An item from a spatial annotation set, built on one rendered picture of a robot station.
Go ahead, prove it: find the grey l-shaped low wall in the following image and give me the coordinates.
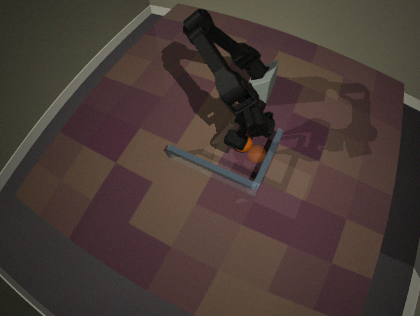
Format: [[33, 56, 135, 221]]
[[167, 128, 283, 190]]

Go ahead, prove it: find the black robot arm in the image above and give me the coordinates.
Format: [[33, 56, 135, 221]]
[[183, 8, 275, 138]]

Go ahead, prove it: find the clear low corner wall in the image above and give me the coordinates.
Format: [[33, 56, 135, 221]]
[[167, 150, 260, 196]]

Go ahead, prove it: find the dark orange ball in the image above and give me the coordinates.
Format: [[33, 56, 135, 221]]
[[235, 134, 252, 152]]

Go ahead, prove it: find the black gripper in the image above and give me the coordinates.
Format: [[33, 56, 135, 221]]
[[224, 99, 266, 151]]

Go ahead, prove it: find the translucent orange ball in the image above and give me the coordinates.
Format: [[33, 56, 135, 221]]
[[248, 144, 266, 164]]

